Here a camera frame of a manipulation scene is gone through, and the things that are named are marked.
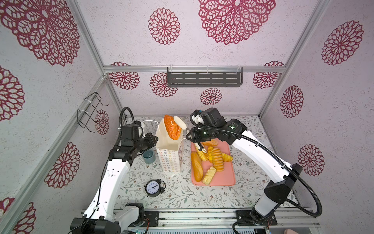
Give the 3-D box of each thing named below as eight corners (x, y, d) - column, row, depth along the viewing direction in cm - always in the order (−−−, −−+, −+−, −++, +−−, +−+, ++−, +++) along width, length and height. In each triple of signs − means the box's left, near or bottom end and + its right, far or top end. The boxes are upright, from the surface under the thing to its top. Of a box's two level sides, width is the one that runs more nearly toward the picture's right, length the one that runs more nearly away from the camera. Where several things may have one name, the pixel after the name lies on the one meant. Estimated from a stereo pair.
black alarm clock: (144, 197, 83) (142, 195, 80) (146, 181, 88) (145, 179, 85) (164, 197, 83) (163, 195, 80) (165, 181, 88) (165, 179, 85)
